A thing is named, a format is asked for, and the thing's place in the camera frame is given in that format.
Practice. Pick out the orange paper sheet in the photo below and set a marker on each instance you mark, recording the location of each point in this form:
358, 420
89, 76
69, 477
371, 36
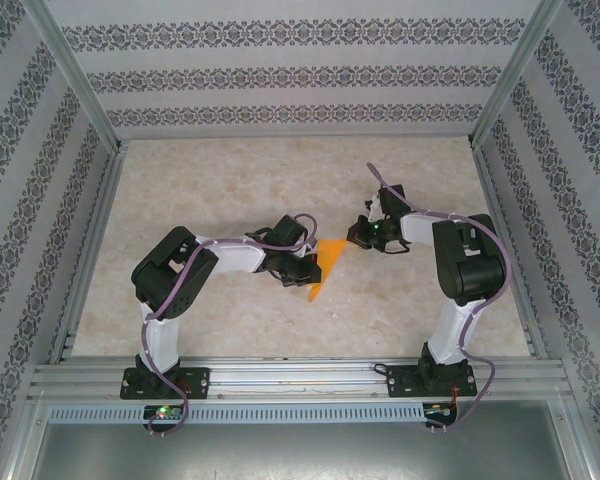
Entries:
330, 255

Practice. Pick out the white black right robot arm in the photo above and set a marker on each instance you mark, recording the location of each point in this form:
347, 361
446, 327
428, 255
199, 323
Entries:
475, 270

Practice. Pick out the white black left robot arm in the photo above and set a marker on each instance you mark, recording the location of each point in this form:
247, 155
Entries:
170, 270

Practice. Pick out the grey metal panel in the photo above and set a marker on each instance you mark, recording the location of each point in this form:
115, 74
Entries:
300, 455

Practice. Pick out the small circuit board with LEDs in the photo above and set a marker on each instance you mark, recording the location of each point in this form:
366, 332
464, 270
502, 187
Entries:
437, 411
162, 412

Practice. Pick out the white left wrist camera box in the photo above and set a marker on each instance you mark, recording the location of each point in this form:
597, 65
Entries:
310, 248

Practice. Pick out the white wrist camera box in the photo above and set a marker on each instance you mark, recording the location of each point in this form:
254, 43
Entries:
374, 205
310, 248

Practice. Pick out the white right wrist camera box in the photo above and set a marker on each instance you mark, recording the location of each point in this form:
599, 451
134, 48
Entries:
374, 205

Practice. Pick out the wide aluminium mounting rail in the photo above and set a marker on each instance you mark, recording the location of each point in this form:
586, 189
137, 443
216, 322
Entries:
300, 380

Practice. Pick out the aluminium side rail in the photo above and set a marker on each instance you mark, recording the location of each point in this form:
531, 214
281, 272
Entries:
493, 200
105, 200

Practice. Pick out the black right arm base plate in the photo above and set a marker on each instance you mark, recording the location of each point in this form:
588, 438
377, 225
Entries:
397, 380

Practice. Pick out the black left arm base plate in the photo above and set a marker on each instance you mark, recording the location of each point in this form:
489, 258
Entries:
200, 382

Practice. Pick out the aluminium frame post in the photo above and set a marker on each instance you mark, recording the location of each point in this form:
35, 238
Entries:
517, 75
75, 75

